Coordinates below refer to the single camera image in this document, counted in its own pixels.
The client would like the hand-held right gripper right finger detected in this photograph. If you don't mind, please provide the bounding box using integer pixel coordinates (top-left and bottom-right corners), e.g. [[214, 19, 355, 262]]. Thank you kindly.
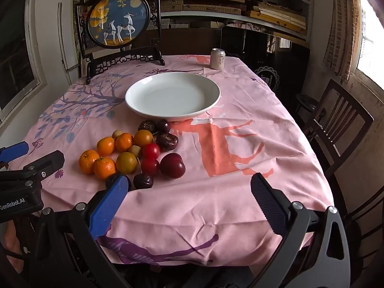
[[250, 172, 372, 288]]

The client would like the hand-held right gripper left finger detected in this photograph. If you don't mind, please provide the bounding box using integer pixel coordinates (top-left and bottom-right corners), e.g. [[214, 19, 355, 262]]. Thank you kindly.
[[30, 173, 132, 288]]

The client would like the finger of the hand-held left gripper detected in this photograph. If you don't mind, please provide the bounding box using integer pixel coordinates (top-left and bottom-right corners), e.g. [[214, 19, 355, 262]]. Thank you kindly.
[[18, 151, 65, 186], [0, 142, 30, 164]]

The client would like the mandarin orange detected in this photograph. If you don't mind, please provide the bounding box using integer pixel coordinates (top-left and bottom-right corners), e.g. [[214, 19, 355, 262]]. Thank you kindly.
[[79, 150, 100, 175], [96, 137, 116, 156], [94, 157, 116, 180], [115, 133, 133, 152]]

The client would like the dark plum with stem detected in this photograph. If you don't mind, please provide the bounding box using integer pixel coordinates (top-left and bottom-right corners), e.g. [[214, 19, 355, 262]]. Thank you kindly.
[[133, 173, 154, 189]]

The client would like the yellow-orange smooth fruit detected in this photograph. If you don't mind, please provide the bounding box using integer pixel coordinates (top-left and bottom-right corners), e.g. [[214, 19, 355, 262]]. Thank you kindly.
[[116, 152, 138, 174]]

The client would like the red cherry tomato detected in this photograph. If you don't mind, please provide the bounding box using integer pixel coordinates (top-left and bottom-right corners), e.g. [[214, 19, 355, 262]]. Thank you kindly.
[[141, 158, 160, 176], [142, 143, 161, 160]]

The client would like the large red plum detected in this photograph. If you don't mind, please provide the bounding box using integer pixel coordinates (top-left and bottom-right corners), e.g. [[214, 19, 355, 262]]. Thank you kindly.
[[160, 153, 186, 180]]

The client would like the dark purple mangosteen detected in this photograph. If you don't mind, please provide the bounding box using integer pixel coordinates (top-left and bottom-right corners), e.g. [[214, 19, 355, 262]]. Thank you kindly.
[[156, 132, 179, 152]]

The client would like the white round plate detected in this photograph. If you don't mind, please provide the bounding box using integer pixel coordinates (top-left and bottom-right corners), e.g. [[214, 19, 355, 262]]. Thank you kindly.
[[125, 72, 221, 121]]

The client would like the pink printed tablecloth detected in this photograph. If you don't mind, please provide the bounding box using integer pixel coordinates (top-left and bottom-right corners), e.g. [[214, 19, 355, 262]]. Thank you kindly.
[[0, 54, 335, 266]]

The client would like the smooth orange fruit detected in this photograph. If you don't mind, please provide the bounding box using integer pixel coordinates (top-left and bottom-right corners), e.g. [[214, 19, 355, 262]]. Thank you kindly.
[[133, 130, 154, 148]]

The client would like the white framed window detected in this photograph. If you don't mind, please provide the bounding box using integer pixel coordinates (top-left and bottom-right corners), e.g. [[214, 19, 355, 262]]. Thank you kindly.
[[0, 0, 48, 120]]

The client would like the black round stool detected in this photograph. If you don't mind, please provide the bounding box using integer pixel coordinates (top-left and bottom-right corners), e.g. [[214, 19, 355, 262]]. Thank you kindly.
[[295, 94, 327, 117]]

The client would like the dark wooden chair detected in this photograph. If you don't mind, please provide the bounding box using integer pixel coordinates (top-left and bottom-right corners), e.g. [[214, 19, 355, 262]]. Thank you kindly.
[[303, 79, 375, 180]]

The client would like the black cloth white round print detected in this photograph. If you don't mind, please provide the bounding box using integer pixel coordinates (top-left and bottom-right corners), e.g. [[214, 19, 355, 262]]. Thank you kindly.
[[253, 64, 284, 92]]

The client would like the white leaning board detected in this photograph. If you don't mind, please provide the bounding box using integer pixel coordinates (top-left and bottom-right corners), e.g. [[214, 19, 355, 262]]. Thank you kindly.
[[58, 1, 81, 71]]

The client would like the beige drink can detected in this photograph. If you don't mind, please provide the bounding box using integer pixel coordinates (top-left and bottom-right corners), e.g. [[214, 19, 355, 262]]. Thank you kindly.
[[210, 48, 226, 70]]

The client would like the round deer screen black stand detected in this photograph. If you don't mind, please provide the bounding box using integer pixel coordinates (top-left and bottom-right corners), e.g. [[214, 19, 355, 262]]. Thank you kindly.
[[74, 0, 166, 85]]

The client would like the black glossy panel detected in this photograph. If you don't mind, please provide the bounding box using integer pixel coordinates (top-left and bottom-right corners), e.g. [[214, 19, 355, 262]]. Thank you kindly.
[[220, 25, 272, 63]]

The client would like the folded patterned cloth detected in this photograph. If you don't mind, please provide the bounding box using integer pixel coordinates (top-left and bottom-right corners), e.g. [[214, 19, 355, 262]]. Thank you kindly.
[[225, 19, 270, 33]]

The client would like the bamboo window blind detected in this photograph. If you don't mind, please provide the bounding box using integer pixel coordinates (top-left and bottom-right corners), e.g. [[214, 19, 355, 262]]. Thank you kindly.
[[323, 0, 362, 80]]

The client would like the bright window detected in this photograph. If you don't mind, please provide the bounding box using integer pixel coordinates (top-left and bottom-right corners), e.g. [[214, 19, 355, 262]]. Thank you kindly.
[[355, 0, 384, 89]]

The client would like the white wall shelf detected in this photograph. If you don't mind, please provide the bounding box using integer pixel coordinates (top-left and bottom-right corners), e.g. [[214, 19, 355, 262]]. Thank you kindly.
[[159, 0, 312, 42]]

